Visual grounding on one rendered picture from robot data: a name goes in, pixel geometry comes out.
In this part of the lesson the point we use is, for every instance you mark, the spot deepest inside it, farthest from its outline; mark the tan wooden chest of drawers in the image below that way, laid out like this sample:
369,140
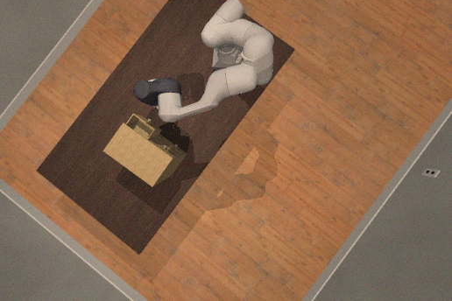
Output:
142,157

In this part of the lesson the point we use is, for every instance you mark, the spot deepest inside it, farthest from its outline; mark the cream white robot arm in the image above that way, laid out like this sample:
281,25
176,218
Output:
235,38

